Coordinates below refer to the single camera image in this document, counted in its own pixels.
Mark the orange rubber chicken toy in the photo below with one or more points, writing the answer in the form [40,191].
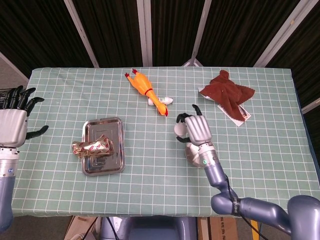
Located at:
[142,83]

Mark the white printed card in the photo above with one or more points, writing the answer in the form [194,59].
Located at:
[243,115]

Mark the crinkled snack wrapper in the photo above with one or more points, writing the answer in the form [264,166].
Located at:
[95,147]

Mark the plain cardboard box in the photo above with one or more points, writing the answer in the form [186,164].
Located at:
[75,227]

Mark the printed cardboard box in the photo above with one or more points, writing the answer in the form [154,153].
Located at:
[220,230]

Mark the white frame post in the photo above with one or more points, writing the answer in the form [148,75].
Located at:
[201,30]
[145,32]
[282,33]
[81,32]
[311,105]

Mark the rectangular steel tray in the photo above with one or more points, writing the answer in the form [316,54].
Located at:
[105,127]

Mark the blue-grey robot torso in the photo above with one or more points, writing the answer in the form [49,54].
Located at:
[150,228]

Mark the brown towel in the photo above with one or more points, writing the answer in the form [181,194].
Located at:
[227,95]

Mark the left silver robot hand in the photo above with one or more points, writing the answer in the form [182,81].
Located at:
[12,125]

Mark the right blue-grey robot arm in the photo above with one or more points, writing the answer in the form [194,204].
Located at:
[262,211]

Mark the small white cylinder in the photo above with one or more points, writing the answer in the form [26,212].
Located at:
[180,129]

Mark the black curtain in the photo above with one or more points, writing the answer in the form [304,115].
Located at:
[112,30]

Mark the round steel plate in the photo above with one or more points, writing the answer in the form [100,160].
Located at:
[191,156]

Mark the green checkered tablecloth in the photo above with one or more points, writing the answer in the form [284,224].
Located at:
[160,195]

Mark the small white bottle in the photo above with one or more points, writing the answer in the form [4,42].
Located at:
[167,100]

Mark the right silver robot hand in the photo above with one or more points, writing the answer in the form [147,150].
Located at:
[198,128]

